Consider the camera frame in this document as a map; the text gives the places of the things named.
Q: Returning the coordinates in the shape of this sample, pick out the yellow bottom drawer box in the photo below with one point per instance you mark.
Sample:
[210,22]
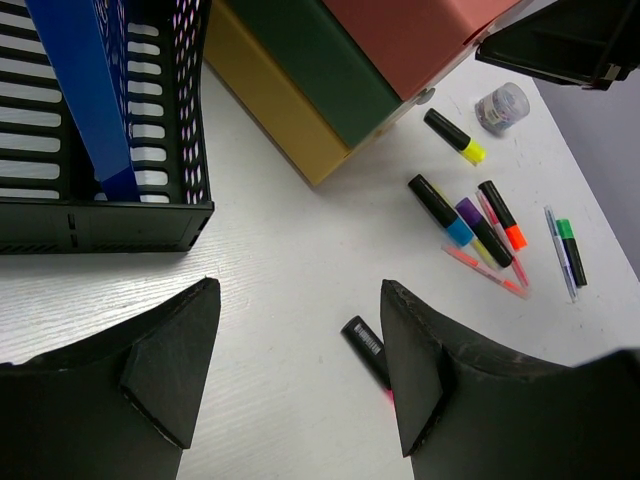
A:
[271,98]

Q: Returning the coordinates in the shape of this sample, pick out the yellow highlighter marker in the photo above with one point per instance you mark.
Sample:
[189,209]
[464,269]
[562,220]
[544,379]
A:
[455,137]

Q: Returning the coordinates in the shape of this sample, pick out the pink highlighter marker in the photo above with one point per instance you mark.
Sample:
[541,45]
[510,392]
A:
[370,350]

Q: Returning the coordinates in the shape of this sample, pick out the salmon top drawer box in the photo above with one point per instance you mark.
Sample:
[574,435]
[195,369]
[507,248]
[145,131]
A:
[410,42]

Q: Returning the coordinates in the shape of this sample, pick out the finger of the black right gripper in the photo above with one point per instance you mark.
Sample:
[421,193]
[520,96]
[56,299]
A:
[590,44]

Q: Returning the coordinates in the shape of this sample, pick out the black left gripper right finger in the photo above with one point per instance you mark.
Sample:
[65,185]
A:
[468,407]

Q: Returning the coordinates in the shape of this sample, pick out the green middle drawer box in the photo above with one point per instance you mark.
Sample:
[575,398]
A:
[321,58]

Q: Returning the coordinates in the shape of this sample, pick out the yellow thin pen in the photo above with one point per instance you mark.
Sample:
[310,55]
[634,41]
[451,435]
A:
[475,243]

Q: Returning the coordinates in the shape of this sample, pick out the orange highlighter marker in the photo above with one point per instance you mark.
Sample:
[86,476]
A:
[503,214]

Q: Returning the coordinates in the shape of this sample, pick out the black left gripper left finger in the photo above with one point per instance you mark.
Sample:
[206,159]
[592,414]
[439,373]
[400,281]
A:
[120,404]

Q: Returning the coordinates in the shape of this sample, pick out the blue highlighter marker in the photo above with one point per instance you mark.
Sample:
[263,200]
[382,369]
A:
[441,211]

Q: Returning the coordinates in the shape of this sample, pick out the blue thin pen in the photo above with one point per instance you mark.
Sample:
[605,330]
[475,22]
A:
[561,254]

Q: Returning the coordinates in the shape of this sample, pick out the pink thin pen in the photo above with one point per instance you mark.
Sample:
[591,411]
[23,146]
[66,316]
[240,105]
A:
[517,265]

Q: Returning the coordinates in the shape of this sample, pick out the purple highlighter marker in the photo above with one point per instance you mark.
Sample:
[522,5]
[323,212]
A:
[484,232]

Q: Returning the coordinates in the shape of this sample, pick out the clear paperclip jar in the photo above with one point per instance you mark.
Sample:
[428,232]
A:
[501,109]

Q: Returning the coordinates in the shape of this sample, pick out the orange thin pen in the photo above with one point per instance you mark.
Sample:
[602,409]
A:
[486,272]

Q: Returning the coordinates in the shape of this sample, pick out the green highlighter marker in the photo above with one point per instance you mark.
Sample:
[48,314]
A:
[572,251]

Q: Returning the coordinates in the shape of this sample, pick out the black mesh file holder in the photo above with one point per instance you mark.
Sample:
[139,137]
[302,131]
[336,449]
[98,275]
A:
[51,201]

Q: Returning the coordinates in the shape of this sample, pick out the blue plastic folder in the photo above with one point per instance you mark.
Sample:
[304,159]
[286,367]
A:
[87,47]

